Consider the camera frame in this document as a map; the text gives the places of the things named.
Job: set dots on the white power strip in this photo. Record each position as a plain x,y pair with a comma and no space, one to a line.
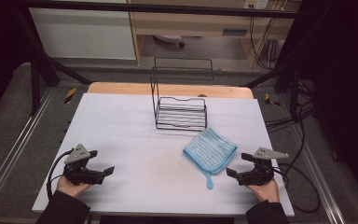
256,3

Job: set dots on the wooden desk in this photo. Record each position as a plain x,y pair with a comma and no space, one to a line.
199,25

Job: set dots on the aluminium floor rail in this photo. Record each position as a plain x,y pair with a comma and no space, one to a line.
317,168
11,155

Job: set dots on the white table board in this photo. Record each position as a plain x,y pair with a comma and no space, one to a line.
143,161

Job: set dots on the white cabinet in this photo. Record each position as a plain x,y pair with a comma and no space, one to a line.
84,34

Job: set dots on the black metal frame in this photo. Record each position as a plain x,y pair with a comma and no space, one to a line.
155,8

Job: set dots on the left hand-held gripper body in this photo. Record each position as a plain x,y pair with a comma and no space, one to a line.
77,174

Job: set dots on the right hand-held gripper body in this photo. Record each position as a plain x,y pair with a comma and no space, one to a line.
259,175

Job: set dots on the dark curtain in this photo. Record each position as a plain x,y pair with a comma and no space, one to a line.
0,46
345,77

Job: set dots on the person's left hand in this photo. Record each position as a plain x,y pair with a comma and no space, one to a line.
70,188

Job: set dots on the blue striped cloth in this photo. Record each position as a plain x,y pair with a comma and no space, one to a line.
209,151

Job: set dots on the person's right hand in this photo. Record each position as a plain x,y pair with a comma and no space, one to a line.
265,191

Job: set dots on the grey chair base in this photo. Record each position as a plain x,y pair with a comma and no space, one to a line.
169,39

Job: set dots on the wooden table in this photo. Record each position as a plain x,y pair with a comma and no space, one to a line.
121,88

